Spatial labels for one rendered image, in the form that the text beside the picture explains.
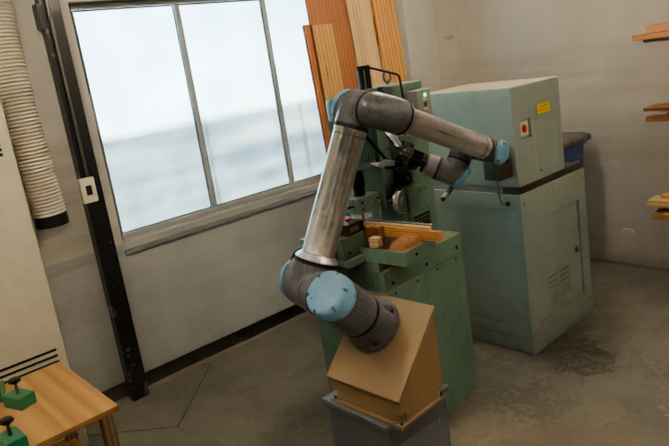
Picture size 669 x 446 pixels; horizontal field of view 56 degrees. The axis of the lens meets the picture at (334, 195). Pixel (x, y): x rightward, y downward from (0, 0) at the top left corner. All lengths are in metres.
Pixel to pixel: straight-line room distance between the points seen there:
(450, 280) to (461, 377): 0.49
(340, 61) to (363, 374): 2.72
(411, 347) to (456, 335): 1.07
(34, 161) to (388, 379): 2.02
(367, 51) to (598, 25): 1.53
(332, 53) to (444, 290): 1.99
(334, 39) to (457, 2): 1.23
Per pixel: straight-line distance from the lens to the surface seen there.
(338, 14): 4.46
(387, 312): 2.04
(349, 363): 2.13
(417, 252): 2.52
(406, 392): 2.00
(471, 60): 5.09
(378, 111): 1.95
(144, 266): 3.72
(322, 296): 1.93
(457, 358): 3.10
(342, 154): 2.02
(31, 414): 2.77
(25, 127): 3.27
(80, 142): 3.43
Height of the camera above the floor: 1.65
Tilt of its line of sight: 12 degrees down
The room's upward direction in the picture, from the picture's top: 9 degrees counter-clockwise
